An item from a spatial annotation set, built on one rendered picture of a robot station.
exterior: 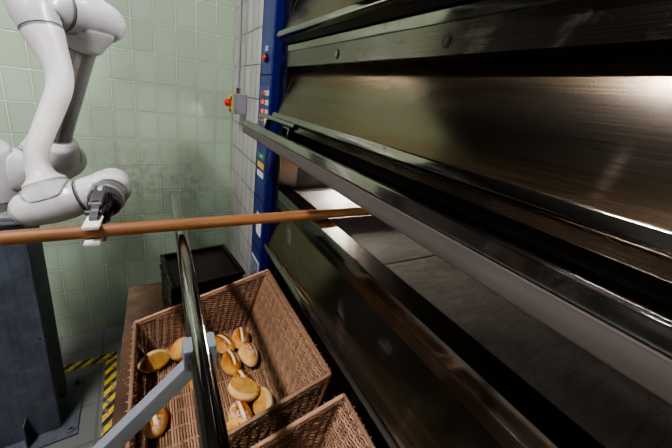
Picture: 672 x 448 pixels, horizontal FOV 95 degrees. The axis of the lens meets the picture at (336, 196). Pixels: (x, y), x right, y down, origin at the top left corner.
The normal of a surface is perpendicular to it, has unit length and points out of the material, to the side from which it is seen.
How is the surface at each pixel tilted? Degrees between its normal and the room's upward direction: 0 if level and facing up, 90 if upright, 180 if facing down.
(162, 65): 90
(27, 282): 90
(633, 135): 70
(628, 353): 79
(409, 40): 90
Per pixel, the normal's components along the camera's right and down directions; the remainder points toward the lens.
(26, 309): 0.54, 0.32
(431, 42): -0.87, 0.04
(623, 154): -0.77, -0.29
